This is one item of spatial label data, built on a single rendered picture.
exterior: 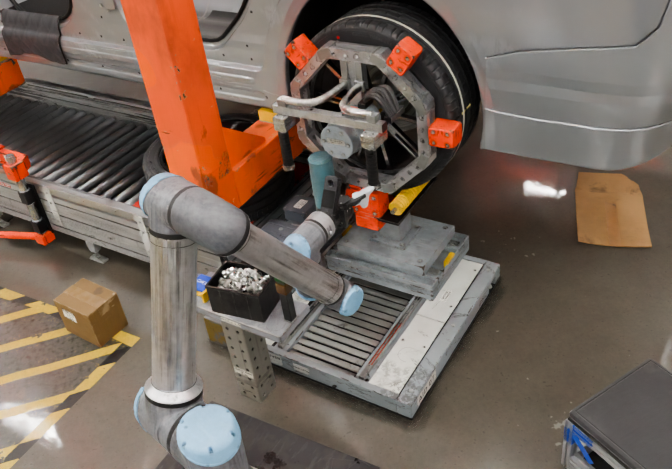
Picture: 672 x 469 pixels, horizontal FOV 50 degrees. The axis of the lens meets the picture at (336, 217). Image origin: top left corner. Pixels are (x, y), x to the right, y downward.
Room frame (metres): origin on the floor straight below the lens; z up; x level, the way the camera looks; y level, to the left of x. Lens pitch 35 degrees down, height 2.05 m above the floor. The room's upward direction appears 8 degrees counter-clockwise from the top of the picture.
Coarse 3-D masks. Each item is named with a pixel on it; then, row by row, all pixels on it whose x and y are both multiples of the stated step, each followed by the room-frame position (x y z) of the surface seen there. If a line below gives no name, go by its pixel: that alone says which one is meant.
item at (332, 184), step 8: (328, 176) 1.82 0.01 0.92; (328, 184) 1.80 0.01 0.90; (336, 184) 1.79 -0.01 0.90; (328, 192) 1.79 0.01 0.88; (336, 192) 1.78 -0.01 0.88; (328, 200) 1.78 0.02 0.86; (336, 200) 1.78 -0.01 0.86; (320, 208) 1.78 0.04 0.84; (328, 208) 1.77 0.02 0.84; (336, 208) 1.77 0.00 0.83
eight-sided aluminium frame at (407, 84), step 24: (336, 48) 2.29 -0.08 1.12; (360, 48) 2.28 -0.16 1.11; (384, 48) 2.23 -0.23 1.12; (312, 72) 2.35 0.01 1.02; (384, 72) 2.18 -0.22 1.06; (408, 72) 2.18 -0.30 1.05; (408, 96) 2.13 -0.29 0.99; (432, 96) 2.14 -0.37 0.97; (312, 120) 2.43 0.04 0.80; (432, 120) 2.13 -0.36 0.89; (312, 144) 2.38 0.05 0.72; (336, 168) 2.32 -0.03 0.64; (360, 168) 2.33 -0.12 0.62; (408, 168) 2.14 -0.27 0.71; (384, 192) 2.20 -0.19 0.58
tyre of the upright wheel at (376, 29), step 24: (336, 24) 2.39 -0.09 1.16; (360, 24) 2.33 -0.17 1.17; (384, 24) 2.30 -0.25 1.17; (408, 24) 2.33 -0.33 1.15; (432, 24) 2.37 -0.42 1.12; (432, 48) 2.24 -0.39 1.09; (456, 48) 2.32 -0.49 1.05; (432, 72) 2.17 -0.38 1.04; (456, 72) 2.23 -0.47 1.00; (456, 96) 2.17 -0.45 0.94; (456, 120) 2.14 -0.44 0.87; (432, 168) 2.18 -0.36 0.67
